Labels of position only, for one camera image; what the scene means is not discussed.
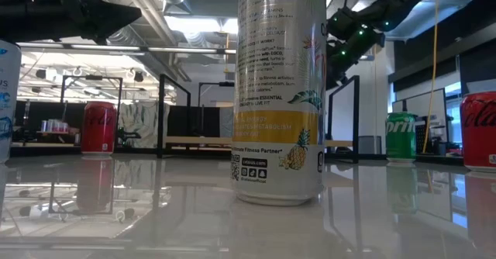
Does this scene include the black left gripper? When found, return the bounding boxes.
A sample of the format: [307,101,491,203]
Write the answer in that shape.
[73,0,143,46]

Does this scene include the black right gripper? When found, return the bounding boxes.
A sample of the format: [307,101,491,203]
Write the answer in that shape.
[326,26,387,91]

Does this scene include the white Celsius can pineapple print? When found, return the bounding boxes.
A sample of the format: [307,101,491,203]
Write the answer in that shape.
[231,0,328,207]

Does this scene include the green Sprite can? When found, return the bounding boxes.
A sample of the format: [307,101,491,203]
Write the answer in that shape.
[384,112,418,163]

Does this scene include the red Coca-Cola can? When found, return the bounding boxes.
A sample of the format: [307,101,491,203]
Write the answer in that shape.
[460,91,496,173]
[80,101,118,156]

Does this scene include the white blue Celsius can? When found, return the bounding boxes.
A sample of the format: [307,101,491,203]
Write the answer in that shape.
[0,40,22,164]

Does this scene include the long white ceiling light bar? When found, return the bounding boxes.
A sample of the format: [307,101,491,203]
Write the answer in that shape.
[15,41,238,57]

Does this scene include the grey bin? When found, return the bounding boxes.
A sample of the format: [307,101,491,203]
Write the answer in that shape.
[358,135,383,155]

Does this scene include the white tarp cover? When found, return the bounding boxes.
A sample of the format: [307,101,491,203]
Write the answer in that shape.
[118,100,171,150]
[219,106,235,138]

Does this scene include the black partition panel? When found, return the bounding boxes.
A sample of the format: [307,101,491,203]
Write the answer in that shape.
[14,101,88,134]
[167,105,221,138]

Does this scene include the black metal frame stand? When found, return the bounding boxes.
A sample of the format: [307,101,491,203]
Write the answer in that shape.
[60,74,124,151]
[198,81,236,136]

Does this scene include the yellow hanging cord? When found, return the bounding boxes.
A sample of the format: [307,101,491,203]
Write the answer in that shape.
[421,0,441,154]

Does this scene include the wooden shelf black metal frame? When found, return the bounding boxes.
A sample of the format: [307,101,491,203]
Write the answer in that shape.
[157,74,360,164]

